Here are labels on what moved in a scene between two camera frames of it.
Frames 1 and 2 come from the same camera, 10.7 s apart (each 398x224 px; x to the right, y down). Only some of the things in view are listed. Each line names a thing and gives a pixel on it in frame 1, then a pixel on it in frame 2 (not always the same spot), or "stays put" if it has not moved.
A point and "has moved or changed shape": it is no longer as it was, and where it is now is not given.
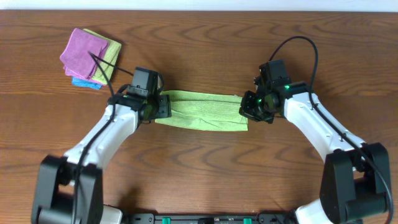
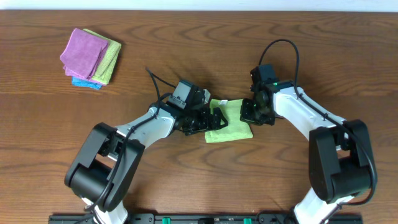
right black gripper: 247,106 stays put
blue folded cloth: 79,82 stays put
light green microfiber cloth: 205,111 has moved or changed shape
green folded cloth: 104,71 stays put
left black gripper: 165,106 → 208,120
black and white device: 212,218 stays put
